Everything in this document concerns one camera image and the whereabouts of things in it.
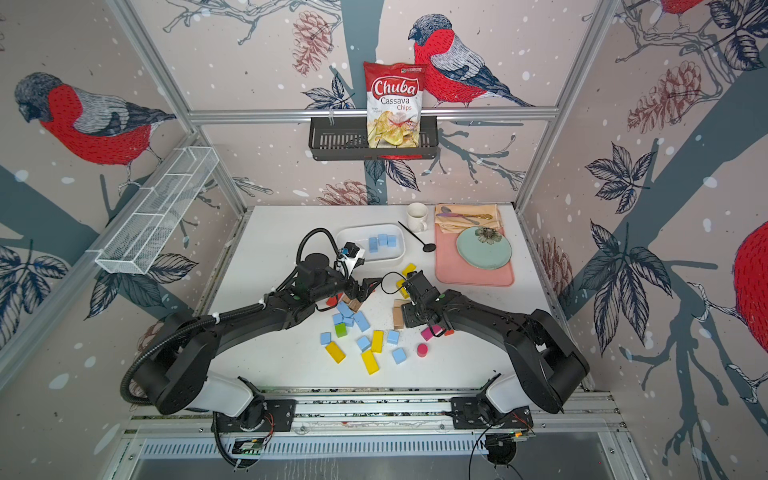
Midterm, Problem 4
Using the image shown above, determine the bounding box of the green flower plate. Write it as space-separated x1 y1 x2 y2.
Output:
456 227 512 270

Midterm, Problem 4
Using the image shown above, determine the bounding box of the blue cube bottom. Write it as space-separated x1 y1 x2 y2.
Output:
392 348 407 365

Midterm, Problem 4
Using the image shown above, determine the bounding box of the dark wooden block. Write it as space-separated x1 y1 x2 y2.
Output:
346 299 361 313

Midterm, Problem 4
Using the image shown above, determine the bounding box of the Chuba cassava chips bag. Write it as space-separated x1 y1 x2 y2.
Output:
363 62 426 149

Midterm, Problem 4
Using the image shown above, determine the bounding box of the small blue cube cluster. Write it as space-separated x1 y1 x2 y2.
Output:
336 301 355 318

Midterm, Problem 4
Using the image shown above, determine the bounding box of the white ceramic mug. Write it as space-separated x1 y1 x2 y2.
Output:
406 202 429 233

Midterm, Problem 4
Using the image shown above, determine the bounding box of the long yellow block bottom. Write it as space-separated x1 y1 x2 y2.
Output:
361 350 380 375

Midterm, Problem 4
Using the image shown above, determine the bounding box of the blue cube lower centre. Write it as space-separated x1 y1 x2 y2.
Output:
356 335 372 352

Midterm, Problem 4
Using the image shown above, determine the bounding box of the black wall basket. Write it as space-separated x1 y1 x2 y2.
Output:
308 116 439 161

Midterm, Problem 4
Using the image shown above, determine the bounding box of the pink placemat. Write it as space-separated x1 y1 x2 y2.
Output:
435 226 514 287

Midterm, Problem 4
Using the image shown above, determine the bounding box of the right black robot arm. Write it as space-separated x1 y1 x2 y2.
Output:
402 271 590 414

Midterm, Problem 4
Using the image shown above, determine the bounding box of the black spoon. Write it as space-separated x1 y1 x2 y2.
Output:
398 222 436 253

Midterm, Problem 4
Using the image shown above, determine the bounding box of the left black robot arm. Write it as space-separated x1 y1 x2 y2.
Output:
120 253 382 417

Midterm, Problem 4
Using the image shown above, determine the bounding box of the white wire basket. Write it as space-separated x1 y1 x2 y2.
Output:
95 146 219 274

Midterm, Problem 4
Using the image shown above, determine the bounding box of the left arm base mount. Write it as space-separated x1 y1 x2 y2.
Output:
214 399 297 433

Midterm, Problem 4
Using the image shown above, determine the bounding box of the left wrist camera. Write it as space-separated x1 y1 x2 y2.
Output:
340 242 366 271

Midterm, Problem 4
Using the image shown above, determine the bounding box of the white plastic tray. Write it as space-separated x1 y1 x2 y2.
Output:
336 223 406 262

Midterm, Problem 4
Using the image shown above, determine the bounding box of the magenta long block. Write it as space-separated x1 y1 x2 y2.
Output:
420 325 442 341

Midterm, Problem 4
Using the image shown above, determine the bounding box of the yellow folded napkin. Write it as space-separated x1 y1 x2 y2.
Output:
435 204 503 234

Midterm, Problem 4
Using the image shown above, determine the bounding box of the iridescent cutlery on napkin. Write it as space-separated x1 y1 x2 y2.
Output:
439 207 493 220

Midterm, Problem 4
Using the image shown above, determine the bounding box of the beige wooden block upright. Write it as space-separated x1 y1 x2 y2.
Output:
392 306 405 331

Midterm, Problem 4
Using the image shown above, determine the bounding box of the yellow block lower left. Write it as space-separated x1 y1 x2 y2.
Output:
325 341 346 364

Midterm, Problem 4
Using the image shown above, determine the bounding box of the yellow block middle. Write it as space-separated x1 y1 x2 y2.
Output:
371 330 384 353

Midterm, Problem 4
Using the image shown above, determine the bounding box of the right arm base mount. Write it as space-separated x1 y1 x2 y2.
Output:
445 397 533 430

